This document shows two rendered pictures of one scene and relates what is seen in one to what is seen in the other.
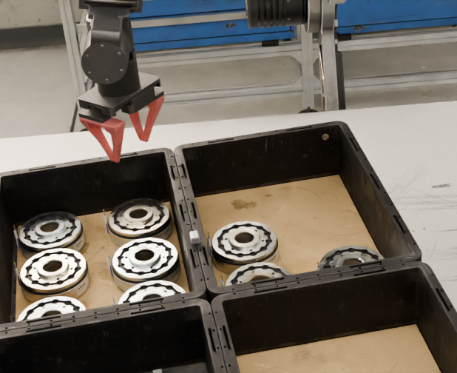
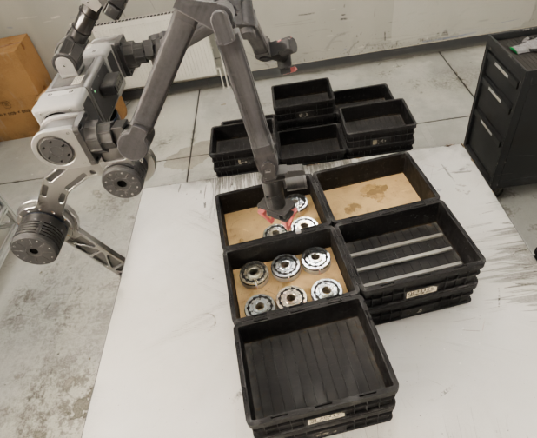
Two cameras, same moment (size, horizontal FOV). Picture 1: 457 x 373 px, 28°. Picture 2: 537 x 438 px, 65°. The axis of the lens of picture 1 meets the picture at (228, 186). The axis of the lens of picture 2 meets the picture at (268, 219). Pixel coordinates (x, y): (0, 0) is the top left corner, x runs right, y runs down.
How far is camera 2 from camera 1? 154 cm
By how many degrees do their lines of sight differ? 64
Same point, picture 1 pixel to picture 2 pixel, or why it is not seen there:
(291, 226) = (258, 226)
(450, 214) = not seen: hidden behind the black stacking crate
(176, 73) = not seen: outside the picture
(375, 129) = (154, 224)
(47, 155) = (122, 374)
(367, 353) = (332, 202)
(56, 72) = not seen: outside the picture
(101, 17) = (289, 169)
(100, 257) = (273, 289)
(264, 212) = (248, 235)
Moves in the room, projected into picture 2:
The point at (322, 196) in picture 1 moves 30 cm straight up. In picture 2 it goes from (239, 218) to (222, 160)
